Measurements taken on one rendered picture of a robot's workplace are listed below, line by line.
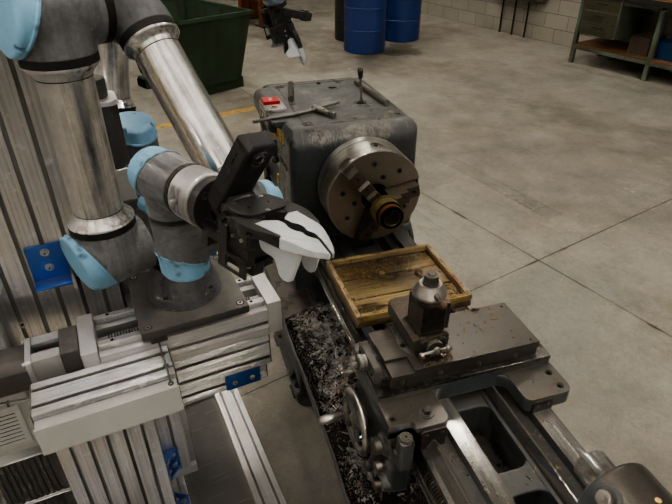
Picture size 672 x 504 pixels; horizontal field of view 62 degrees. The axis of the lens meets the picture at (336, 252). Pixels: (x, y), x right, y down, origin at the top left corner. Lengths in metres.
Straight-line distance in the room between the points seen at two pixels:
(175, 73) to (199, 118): 0.08
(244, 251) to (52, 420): 0.66
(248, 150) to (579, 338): 2.64
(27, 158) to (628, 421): 2.43
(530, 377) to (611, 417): 1.32
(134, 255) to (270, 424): 1.52
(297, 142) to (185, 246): 1.04
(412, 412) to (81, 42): 0.97
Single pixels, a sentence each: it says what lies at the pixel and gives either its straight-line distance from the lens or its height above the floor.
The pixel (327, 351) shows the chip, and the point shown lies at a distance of 1.96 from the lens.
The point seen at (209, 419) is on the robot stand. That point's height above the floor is 0.21.
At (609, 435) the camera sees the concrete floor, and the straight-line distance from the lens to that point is 2.69.
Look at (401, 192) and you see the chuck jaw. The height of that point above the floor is 1.11.
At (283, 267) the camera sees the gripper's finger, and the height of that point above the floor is 1.55.
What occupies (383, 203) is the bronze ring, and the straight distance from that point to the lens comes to 1.67.
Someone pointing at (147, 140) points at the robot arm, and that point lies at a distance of 1.58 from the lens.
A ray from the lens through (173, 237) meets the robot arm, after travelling 0.81.
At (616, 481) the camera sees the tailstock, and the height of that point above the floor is 1.14.
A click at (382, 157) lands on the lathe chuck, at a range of 1.74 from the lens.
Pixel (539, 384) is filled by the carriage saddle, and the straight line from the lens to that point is 1.46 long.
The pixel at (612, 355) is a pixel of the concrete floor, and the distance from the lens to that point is 3.07.
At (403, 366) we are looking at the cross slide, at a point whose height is 0.96.
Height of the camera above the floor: 1.89
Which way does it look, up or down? 33 degrees down
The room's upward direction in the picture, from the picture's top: straight up
